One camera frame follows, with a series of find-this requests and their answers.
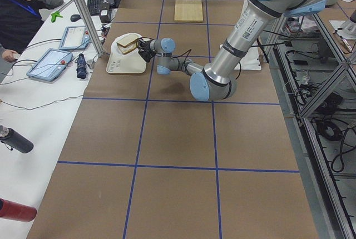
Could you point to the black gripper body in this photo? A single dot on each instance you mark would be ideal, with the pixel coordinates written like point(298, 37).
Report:
point(145, 46)

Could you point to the bread slice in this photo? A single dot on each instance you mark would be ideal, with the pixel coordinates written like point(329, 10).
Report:
point(127, 40)
point(127, 49)

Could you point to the white round plate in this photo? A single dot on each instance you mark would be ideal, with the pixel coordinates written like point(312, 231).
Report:
point(114, 46)

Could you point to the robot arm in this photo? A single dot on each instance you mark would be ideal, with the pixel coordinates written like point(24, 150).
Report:
point(215, 81)

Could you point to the cream bear serving tray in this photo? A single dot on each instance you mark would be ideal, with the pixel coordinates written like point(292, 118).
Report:
point(131, 63)

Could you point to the small black box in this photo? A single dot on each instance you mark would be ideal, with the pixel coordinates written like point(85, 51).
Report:
point(105, 16)

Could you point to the small silver cylinder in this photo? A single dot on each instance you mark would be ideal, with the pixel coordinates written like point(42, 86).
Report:
point(91, 64)

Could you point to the wooden cutting board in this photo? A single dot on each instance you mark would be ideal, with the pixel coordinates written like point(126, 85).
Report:
point(188, 11)

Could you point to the folded dark umbrella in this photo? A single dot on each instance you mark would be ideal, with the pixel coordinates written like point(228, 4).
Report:
point(81, 67)

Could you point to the far teach pendant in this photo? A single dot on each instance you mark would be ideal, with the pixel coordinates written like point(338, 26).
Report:
point(74, 38)

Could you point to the teach pendant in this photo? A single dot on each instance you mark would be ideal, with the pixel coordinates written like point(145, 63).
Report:
point(50, 65)
point(74, 38)

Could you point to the black keyboard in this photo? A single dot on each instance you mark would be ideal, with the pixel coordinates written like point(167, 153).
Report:
point(94, 7)

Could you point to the black computer mouse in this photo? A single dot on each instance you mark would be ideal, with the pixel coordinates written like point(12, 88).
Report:
point(75, 17)

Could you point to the green plastic tool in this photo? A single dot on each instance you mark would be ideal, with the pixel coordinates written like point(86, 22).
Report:
point(55, 15)

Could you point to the near teach pendant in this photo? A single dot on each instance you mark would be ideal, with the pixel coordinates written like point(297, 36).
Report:
point(50, 65)

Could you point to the seated person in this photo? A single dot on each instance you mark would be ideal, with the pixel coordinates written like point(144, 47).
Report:
point(20, 22)

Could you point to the black bottle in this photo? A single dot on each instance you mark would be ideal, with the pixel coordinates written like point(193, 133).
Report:
point(15, 140)

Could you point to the red bottle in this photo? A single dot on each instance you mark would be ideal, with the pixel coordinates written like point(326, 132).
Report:
point(18, 212)

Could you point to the aluminium frame post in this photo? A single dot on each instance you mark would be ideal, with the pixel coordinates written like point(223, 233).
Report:
point(86, 17)

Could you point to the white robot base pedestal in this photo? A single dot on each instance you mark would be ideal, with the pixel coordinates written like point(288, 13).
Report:
point(251, 60)

